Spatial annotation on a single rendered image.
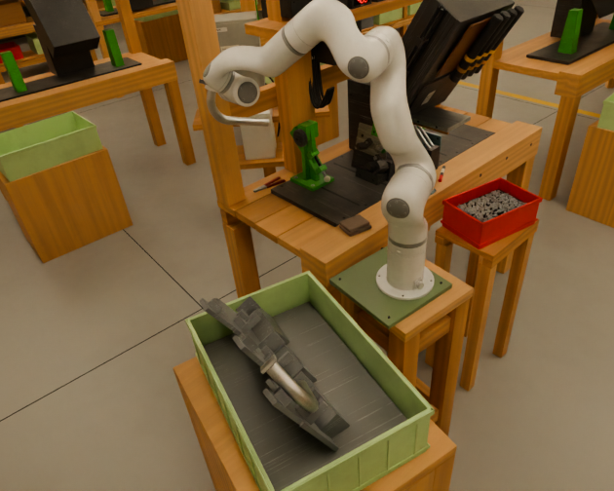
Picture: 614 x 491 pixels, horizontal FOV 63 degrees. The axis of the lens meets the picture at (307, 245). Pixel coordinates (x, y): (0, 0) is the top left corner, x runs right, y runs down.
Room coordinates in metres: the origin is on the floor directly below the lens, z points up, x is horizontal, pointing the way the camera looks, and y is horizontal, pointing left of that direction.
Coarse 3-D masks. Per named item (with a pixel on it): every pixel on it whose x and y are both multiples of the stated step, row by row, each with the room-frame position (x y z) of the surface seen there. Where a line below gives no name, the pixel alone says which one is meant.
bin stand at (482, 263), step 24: (456, 240) 1.56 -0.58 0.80; (504, 240) 1.53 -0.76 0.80; (528, 240) 1.62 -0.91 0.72; (480, 264) 1.47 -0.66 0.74; (480, 288) 1.46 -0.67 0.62; (480, 312) 1.44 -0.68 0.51; (504, 312) 1.64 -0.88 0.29; (480, 336) 1.45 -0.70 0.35; (504, 336) 1.62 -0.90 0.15; (432, 360) 1.60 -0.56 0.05
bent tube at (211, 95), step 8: (208, 96) 1.71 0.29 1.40; (208, 104) 1.70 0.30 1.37; (216, 112) 1.70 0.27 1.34; (216, 120) 1.71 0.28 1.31; (224, 120) 1.71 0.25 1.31; (232, 120) 1.72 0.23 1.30; (240, 120) 1.73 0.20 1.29; (248, 120) 1.75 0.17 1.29; (256, 120) 1.76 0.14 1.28; (264, 120) 1.78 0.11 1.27
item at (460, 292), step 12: (432, 264) 1.36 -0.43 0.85; (444, 276) 1.29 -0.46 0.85; (456, 288) 1.22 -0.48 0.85; (468, 288) 1.22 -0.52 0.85; (444, 300) 1.17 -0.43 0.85; (456, 300) 1.17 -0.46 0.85; (420, 312) 1.13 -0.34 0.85; (432, 312) 1.12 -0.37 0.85; (444, 312) 1.14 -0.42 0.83; (396, 324) 1.08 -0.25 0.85; (408, 324) 1.08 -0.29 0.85; (420, 324) 1.08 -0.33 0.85; (408, 336) 1.05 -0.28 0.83
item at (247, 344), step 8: (240, 336) 0.92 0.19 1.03; (248, 336) 0.81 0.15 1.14; (240, 344) 0.79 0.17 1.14; (248, 344) 0.80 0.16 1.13; (256, 344) 0.80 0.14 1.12; (248, 352) 0.78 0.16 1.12; (256, 352) 0.86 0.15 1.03; (256, 360) 0.79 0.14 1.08; (264, 360) 0.83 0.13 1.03; (296, 360) 0.91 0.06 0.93; (288, 368) 0.89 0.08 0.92; (296, 368) 0.88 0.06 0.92; (304, 368) 0.88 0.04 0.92; (312, 376) 0.89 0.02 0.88
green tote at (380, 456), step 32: (288, 288) 1.21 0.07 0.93; (320, 288) 1.16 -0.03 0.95; (192, 320) 1.07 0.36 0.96; (352, 320) 1.01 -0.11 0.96; (352, 352) 1.00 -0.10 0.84; (384, 384) 0.85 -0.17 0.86; (416, 416) 0.68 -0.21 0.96; (384, 448) 0.64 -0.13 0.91; (416, 448) 0.68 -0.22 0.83; (256, 480) 0.64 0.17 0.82; (320, 480) 0.57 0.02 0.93; (352, 480) 0.60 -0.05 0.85
